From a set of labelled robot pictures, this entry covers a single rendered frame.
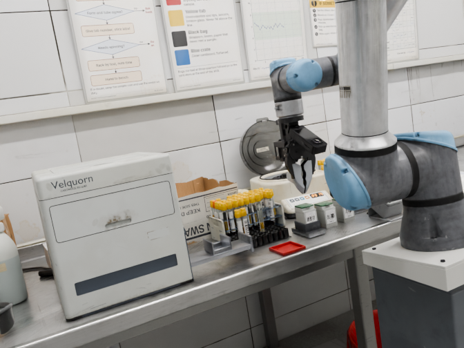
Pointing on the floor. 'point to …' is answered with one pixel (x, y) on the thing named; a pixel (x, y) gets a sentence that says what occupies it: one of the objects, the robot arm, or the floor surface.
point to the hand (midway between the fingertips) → (304, 189)
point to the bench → (214, 291)
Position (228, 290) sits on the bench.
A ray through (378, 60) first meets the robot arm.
